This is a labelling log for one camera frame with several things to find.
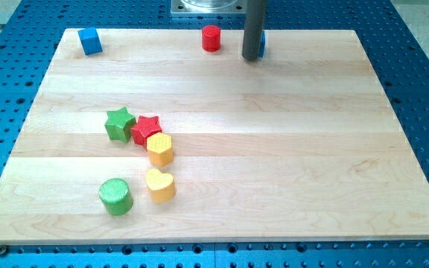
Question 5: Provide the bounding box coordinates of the blue triangle block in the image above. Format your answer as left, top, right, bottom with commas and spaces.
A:
259, 31, 266, 58

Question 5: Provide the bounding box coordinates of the yellow hexagon block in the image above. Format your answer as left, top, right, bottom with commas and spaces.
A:
147, 133, 174, 167

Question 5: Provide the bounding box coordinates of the light wooden board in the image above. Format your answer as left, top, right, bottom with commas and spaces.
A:
0, 29, 429, 245

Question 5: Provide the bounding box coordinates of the red star block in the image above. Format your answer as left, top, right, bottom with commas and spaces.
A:
131, 115, 162, 147

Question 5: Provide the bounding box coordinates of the yellow heart block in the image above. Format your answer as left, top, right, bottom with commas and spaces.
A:
145, 168, 177, 203

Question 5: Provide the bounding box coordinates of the green star block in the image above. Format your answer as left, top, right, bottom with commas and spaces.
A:
104, 107, 136, 143

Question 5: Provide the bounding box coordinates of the red cylinder block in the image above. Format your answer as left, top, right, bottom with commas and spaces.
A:
202, 25, 221, 52

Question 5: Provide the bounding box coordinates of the green cylinder block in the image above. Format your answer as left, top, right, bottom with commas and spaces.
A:
98, 178, 133, 216

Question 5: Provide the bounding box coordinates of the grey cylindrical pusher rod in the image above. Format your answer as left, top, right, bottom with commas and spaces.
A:
241, 0, 268, 61

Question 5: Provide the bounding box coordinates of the blue cube block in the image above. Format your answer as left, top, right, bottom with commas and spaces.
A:
77, 28, 103, 55

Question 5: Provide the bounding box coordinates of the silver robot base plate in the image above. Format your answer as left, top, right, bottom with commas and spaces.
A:
171, 0, 247, 15

